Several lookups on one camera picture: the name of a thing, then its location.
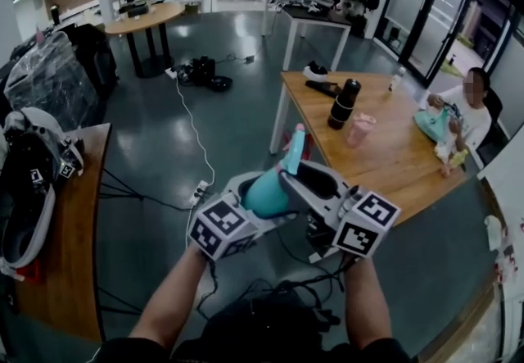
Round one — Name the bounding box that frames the black office chair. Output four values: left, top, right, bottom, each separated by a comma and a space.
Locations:
477, 86, 504, 168

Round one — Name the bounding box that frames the black-top white table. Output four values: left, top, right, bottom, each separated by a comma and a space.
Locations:
282, 4, 353, 72

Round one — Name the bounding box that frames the red bag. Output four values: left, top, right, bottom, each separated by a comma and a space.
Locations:
282, 129, 315, 160

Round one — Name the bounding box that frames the black flat case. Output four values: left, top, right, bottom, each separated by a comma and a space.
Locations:
305, 79, 343, 98

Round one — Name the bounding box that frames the teal food bag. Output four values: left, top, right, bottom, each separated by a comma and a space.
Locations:
413, 105, 451, 139

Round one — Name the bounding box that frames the teal spray bottle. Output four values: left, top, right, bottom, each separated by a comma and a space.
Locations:
244, 168, 290, 218

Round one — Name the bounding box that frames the white power strip with cable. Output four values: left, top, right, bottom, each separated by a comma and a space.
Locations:
175, 76, 216, 190

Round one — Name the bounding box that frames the person's right forearm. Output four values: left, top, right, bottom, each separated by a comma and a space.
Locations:
341, 256, 392, 348

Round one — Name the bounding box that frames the white tissue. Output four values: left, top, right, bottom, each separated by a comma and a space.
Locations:
484, 214, 504, 252

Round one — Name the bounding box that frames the teal pink spray nozzle head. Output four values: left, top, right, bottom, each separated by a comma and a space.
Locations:
278, 123, 307, 176

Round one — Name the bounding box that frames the red block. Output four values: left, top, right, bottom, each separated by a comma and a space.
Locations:
18, 261, 44, 283

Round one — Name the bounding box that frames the yellow white food packet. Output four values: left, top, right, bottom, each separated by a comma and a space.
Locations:
434, 139, 470, 178

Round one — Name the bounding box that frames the pink cup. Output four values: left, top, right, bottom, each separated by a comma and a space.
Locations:
346, 114, 377, 149

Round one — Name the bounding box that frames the plastic-wrapped stack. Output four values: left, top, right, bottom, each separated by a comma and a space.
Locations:
3, 30, 102, 129

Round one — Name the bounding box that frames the dark brown tumbler bottle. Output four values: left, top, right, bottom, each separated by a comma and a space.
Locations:
327, 78, 362, 131

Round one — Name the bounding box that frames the white black gripper device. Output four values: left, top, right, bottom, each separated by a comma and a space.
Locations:
0, 107, 85, 270

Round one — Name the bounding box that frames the black framed glass door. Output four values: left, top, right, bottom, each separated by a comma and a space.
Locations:
374, 0, 524, 88

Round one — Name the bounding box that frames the black round pouch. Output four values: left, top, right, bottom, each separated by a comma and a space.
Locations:
206, 75, 233, 92

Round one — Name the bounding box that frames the person's left forearm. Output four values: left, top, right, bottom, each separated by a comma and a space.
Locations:
129, 244, 210, 350

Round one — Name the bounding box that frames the person's black clothing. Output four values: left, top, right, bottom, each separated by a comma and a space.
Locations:
92, 291, 410, 363

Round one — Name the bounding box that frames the white black headset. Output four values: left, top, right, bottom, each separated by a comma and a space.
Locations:
302, 61, 329, 79

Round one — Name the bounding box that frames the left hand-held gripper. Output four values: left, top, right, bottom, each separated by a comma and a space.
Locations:
187, 172, 303, 261

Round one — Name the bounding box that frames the curved wooden desk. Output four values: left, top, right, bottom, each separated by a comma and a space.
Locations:
16, 122, 112, 343

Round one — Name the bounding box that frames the black bag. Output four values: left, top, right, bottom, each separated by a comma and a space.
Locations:
191, 56, 217, 87

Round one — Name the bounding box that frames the small white bottle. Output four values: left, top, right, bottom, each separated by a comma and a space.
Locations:
387, 66, 406, 93

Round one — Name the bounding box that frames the round wooden table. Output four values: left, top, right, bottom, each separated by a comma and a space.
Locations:
105, 2, 186, 79

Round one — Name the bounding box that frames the wooden table with white legs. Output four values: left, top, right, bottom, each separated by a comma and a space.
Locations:
269, 70, 468, 227

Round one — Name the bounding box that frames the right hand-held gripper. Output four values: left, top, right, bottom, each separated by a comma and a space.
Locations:
279, 160, 401, 264

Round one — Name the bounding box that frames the black cable bundle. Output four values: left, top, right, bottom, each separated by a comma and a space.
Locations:
196, 225, 353, 317

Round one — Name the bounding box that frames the black draped chair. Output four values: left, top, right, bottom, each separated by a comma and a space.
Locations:
67, 23, 120, 100

